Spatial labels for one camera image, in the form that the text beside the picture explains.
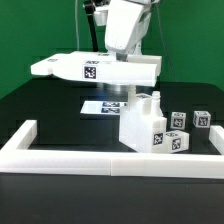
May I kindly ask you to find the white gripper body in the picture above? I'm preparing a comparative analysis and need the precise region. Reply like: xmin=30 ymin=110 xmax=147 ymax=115
xmin=105 ymin=0 xmax=152 ymax=57

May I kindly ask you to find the white sheet with tags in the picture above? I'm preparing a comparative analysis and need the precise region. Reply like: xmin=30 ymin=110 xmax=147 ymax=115
xmin=80 ymin=101 xmax=127 ymax=115

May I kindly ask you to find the small tagged white cube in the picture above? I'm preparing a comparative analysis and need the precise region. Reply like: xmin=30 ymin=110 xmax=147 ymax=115
xmin=193 ymin=111 xmax=211 ymax=128
xmin=170 ymin=112 xmax=186 ymax=130

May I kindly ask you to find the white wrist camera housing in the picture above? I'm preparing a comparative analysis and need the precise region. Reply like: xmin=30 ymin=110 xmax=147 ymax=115
xmin=94 ymin=6 xmax=108 ymax=26

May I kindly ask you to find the white U-shaped border frame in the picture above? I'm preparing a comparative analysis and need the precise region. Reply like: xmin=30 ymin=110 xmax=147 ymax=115
xmin=0 ymin=120 xmax=224 ymax=179

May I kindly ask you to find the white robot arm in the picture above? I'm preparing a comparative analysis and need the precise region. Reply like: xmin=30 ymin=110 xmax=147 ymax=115
xmin=94 ymin=0 xmax=162 ymax=86

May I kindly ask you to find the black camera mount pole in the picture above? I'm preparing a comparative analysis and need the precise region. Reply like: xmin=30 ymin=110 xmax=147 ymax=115
xmin=83 ymin=0 xmax=99 ymax=52

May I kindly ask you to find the white chair seat part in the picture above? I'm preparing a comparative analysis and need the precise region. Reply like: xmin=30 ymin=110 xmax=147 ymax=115
xmin=119 ymin=91 xmax=167 ymax=153

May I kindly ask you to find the white chair back part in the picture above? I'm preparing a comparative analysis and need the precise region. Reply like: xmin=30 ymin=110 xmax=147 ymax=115
xmin=31 ymin=51 xmax=162 ymax=87

